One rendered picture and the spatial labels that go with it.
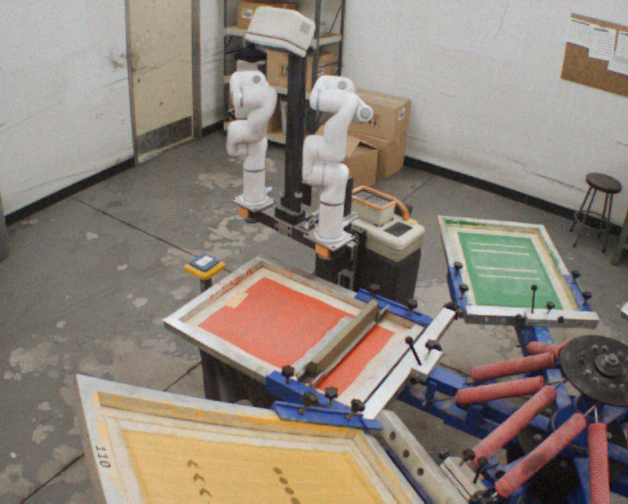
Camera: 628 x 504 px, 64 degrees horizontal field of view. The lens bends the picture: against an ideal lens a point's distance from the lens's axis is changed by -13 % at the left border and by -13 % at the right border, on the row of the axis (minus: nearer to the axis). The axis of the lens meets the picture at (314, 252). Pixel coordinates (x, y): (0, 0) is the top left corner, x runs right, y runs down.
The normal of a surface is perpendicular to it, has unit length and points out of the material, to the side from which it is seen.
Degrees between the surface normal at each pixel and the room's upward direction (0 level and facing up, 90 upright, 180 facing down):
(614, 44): 90
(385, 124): 90
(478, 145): 90
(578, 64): 90
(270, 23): 64
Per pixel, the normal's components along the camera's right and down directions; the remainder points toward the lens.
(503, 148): -0.55, 0.42
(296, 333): 0.04, -0.85
